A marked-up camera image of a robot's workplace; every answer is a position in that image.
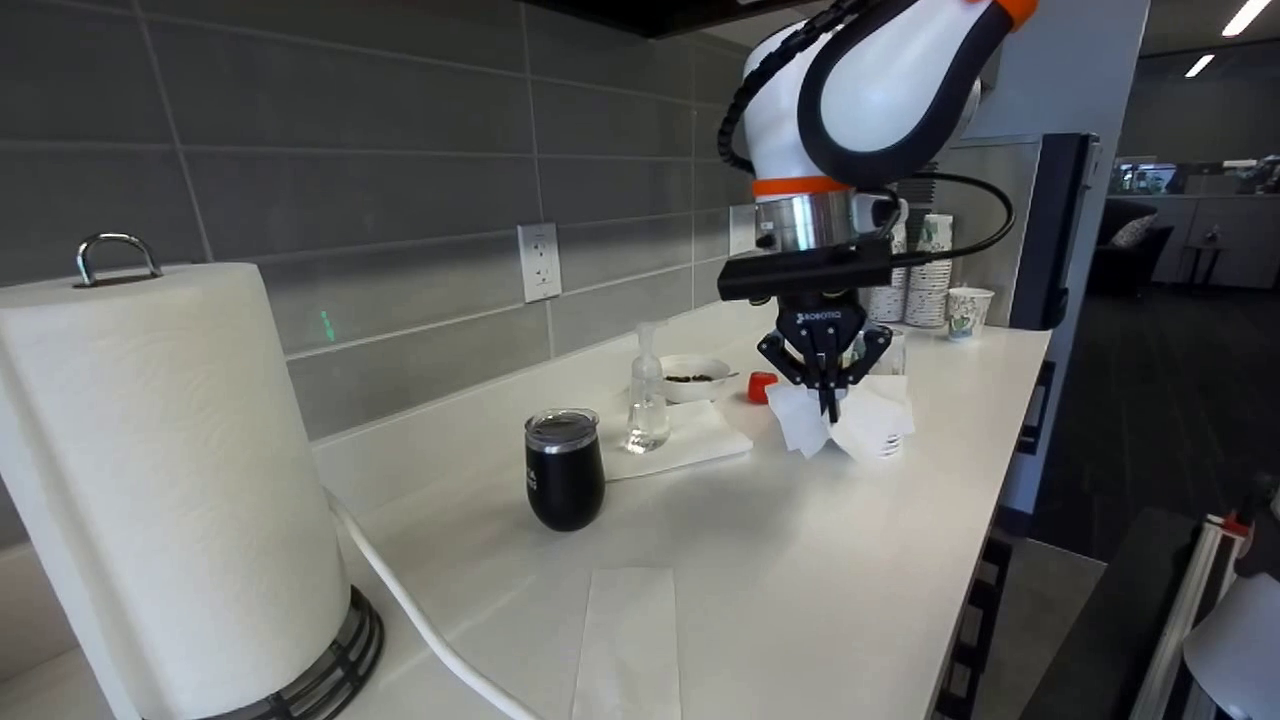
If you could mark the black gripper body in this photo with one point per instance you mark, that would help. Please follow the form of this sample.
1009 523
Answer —
821 330

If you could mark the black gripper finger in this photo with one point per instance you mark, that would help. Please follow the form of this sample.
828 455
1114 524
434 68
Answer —
787 360
866 354

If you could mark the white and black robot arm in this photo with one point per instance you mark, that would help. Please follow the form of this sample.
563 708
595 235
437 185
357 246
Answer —
827 121

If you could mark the white bowl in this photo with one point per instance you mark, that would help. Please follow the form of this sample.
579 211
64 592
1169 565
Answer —
688 378

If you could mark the small patterned paper cup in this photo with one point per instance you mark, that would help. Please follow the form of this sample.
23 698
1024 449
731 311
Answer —
964 315

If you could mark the black tumbler with lid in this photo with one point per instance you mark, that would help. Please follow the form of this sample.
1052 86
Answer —
567 473

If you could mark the white lamp shade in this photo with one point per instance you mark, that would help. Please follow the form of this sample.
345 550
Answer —
1234 649

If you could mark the paper towel roll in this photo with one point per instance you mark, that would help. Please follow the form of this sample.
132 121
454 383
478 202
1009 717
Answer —
42 383

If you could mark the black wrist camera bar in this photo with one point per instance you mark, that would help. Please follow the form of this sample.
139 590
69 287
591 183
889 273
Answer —
821 268

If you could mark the white wall outlet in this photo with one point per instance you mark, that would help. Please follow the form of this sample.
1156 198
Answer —
538 263

